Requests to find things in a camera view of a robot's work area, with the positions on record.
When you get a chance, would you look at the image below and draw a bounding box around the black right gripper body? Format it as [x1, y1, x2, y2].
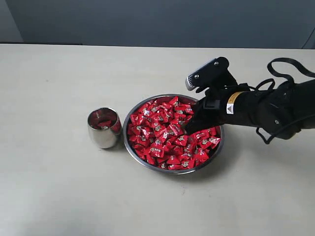
[203, 84, 283, 130]

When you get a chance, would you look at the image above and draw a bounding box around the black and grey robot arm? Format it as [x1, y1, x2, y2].
[185, 80, 315, 140]

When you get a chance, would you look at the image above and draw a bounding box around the pile of red wrapped candies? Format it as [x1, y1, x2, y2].
[127, 96, 222, 170]

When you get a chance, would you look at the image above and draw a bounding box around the round metal bowl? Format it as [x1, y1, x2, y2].
[123, 94, 225, 175]

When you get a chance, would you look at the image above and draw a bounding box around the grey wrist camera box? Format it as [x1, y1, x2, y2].
[185, 57, 229, 93]

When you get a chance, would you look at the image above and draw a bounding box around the black cable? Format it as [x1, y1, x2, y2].
[246, 58, 315, 145]

